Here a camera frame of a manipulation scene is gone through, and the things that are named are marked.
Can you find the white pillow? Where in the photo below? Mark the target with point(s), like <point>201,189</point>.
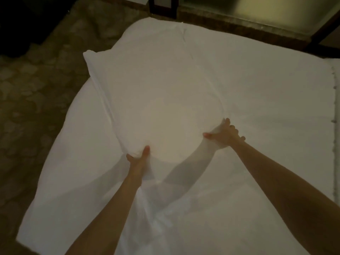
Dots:
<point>159,95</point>

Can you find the person's left thumb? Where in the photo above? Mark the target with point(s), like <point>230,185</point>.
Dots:
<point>146,153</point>

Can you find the person's left forearm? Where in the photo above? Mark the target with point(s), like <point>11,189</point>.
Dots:
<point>106,223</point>

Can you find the frosted glass pane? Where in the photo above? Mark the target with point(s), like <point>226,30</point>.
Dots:
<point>265,10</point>

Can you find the person's right thumb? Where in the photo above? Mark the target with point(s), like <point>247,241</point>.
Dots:
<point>208,135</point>

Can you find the dark wooden door frame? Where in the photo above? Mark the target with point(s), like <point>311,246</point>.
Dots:
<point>239,26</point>

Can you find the white bed sheet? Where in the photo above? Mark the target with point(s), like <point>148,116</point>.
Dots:
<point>265,103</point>

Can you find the person's right hand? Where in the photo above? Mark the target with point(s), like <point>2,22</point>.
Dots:
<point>224,136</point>

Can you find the person's left hand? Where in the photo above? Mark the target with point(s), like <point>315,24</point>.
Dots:
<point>138,167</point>

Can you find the person's right forearm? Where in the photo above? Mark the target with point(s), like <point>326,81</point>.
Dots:
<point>286,193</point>

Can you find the white mattress with piped edge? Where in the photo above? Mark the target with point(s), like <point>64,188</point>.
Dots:
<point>336,116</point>

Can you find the person's right middle finger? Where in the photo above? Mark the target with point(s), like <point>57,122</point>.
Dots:
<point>232,128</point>

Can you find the dark furniture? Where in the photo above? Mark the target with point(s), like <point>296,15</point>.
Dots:
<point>24,21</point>

